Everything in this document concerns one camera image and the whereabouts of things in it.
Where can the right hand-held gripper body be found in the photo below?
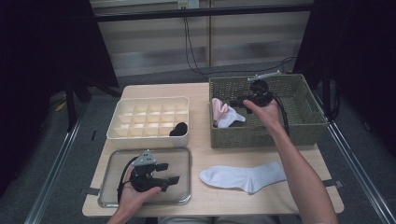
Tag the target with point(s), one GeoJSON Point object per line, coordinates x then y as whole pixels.
{"type": "Point", "coordinates": [261, 93]}

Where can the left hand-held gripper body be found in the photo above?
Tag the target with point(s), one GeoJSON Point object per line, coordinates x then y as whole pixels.
{"type": "Point", "coordinates": [144, 177]}

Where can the clear lid with white knob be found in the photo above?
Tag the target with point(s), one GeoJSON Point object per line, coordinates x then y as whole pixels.
{"type": "Point", "coordinates": [180, 196]}

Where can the cream divided storage box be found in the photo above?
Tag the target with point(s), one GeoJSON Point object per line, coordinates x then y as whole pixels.
{"type": "Point", "coordinates": [146, 140]}

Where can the black sock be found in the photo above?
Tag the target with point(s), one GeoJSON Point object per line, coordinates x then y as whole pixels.
{"type": "Point", "coordinates": [179, 130]}

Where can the green woven basket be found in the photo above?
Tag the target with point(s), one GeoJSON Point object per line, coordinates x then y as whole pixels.
{"type": "Point", "coordinates": [295, 137]}

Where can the person's right hand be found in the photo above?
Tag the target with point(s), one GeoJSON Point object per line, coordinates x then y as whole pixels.
{"type": "Point", "coordinates": [267, 115]}

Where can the person's left hand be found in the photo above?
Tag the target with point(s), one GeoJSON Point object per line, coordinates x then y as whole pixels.
{"type": "Point", "coordinates": [134, 199]}

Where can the grey tape tab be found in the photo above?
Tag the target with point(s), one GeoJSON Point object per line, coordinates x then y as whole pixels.
{"type": "Point", "coordinates": [92, 191]}
{"type": "Point", "coordinates": [333, 183]}

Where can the black metal stand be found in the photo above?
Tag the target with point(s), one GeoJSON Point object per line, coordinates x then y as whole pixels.
{"type": "Point", "coordinates": [71, 102]}
{"type": "Point", "coordinates": [326, 93]}

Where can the black horizontal bar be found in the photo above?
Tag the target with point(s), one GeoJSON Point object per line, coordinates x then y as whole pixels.
{"type": "Point", "coordinates": [186, 13]}

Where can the dark curtain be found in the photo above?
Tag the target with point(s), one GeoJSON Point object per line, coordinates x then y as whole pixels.
{"type": "Point", "coordinates": [358, 46]}
{"type": "Point", "coordinates": [37, 62]}

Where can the yellow floor marker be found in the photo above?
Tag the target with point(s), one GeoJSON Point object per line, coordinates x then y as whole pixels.
{"type": "Point", "coordinates": [61, 106]}

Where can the beige vertical post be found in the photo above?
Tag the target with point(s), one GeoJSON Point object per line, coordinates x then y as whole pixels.
{"type": "Point", "coordinates": [209, 40]}

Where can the white wall outlet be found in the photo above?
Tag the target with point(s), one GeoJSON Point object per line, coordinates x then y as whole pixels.
{"type": "Point", "coordinates": [188, 3]}

